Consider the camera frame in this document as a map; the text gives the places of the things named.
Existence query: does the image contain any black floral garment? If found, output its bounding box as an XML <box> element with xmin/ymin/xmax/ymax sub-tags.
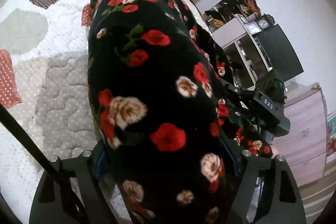
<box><xmin>88</xmin><ymin>0</ymin><xmax>272</xmax><ymax>223</ymax></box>

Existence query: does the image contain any white open shelf unit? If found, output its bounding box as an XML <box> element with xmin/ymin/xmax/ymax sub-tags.
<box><xmin>213</xmin><ymin>15</ymin><xmax>272</xmax><ymax>90</ymax></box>

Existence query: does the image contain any black flat television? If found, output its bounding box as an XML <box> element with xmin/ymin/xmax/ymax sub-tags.
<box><xmin>256</xmin><ymin>24</ymin><xmax>303</xmax><ymax>81</ymax></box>

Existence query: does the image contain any pink drawer dresser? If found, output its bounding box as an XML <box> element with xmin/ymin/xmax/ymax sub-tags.
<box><xmin>271</xmin><ymin>83</ymin><xmax>327</xmax><ymax>186</ymax></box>

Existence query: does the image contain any white framed desk clock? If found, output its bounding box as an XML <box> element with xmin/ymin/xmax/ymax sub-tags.
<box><xmin>245</xmin><ymin>21</ymin><xmax>261</xmax><ymax>35</ymax></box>

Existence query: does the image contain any small analog clock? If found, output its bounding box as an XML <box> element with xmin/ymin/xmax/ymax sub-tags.
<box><xmin>257</xmin><ymin>16</ymin><xmax>270</xmax><ymax>31</ymax></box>

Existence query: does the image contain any quilted patchwork bedspread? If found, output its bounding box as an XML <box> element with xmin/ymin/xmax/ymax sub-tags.
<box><xmin>0</xmin><ymin>0</ymin><xmax>132</xmax><ymax>224</ymax></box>

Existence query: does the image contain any black cable left camera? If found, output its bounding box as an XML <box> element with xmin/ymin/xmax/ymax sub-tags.
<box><xmin>0</xmin><ymin>103</ymin><xmax>87</xmax><ymax>224</ymax></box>

